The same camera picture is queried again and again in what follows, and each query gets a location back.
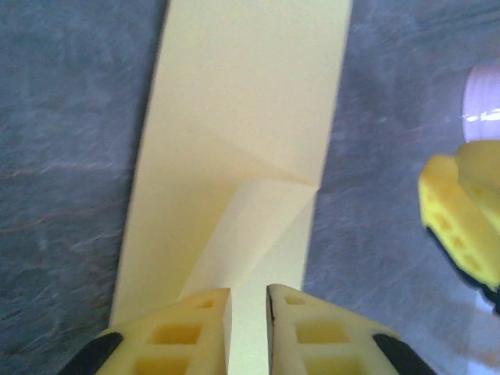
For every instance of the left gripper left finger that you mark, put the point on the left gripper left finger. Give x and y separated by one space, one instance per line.
168 336

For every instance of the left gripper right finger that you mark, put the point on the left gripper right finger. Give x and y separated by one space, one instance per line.
332 336

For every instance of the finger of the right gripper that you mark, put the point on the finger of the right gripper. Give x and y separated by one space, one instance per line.
482 168
449 218

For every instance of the yellow paper sheet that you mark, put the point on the yellow paper sheet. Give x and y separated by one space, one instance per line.
234 117

